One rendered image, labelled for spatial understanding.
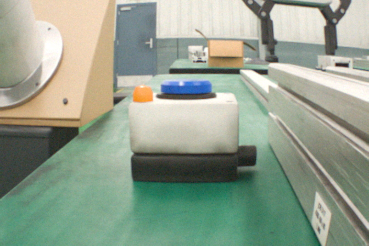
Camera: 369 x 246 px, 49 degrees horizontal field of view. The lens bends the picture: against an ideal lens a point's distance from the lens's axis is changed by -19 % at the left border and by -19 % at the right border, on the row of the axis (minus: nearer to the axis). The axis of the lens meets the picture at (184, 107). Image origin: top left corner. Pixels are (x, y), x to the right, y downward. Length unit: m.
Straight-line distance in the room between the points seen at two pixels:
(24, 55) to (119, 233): 0.45
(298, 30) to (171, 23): 3.20
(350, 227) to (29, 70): 0.59
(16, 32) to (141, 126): 0.33
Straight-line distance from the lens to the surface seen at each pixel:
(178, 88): 0.37
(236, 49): 2.70
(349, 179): 0.19
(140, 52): 11.56
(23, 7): 0.64
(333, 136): 0.22
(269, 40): 0.55
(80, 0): 0.81
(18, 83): 0.70
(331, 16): 0.58
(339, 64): 1.54
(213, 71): 2.59
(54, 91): 0.68
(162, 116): 0.36
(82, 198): 0.32
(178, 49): 11.53
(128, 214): 0.29
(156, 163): 0.36
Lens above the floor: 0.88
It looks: 7 degrees down
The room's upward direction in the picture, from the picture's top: straight up
